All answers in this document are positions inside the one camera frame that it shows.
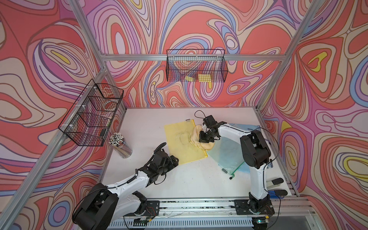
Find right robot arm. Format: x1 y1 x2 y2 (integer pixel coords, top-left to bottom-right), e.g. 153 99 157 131
199 115 271 214

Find black wire basket left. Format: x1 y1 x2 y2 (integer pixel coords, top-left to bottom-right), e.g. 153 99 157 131
58 80 124 147

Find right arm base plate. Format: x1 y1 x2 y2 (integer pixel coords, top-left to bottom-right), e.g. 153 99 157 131
234 198 275 216

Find yellow wiping cloth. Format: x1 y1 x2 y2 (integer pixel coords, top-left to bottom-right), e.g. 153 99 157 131
190 124 216 150

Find grey stapler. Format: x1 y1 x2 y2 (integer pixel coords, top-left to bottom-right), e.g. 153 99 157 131
266 177 288 198

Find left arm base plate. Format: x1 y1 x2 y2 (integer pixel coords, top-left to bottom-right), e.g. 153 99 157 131
125 200 160 217

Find yellow sponge in basket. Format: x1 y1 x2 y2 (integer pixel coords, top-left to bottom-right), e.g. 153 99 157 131
184 74 212 83

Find black wire basket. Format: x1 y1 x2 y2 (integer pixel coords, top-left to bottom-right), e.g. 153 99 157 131
58 80 124 147
166 48 229 83

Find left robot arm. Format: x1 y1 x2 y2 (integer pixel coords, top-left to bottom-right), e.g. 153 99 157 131
72 142 179 230

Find green zip document bag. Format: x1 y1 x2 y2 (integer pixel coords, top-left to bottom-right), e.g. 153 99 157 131
207 137 245 180

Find light blue mesh document bag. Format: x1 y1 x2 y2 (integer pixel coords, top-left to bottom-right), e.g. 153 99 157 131
230 123 260 132

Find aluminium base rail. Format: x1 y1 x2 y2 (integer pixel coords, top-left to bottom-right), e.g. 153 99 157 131
106 197 323 230

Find yellow document bag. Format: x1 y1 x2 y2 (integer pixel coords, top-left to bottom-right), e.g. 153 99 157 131
164 119 208 165

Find black wire basket back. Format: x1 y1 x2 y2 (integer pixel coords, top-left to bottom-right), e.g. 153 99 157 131
166 48 229 83

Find clear pencil holder cup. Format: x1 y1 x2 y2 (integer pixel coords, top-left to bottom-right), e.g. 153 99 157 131
109 133 133 159

